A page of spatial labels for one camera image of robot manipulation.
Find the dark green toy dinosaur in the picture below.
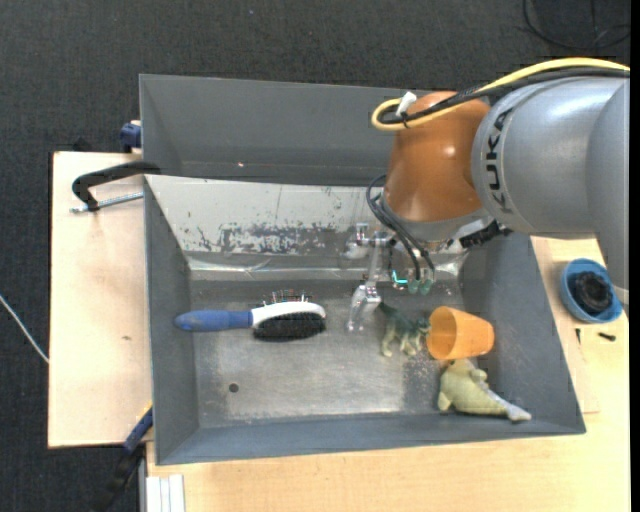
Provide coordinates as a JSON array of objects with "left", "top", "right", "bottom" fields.
[{"left": 378, "top": 301, "right": 432, "bottom": 359}]

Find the grey metal bin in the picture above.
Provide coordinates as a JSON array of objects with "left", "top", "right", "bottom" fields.
[{"left": 138, "top": 73, "right": 587, "bottom": 466}]

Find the blue and white hairbrush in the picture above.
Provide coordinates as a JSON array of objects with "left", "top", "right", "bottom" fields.
[{"left": 173, "top": 298, "right": 329, "bottom": 342}]

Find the orange plastic cup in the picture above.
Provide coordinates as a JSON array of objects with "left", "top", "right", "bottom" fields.
[{"left": 426, "top": 305, "right": 496, "bottom": 362}]

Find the pale green plush dinosaur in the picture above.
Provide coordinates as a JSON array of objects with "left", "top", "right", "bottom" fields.
[{"left": 437, "top": 357, "right": 533, "bottom": 424}]

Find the blue round dish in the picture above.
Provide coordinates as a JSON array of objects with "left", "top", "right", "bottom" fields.
[{"left": 558, "top": 257, "right": 625, "bottom": 324}]

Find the black round ribbed part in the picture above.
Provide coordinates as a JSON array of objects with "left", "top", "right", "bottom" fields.
[{"left": 573, "top": 272, "right": 614, "bottom": 316}]

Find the black cylinder on white bracket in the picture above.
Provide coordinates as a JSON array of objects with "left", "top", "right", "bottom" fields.
[{"left": 447, "top": 219, "right": 514, "bottom": 254}]

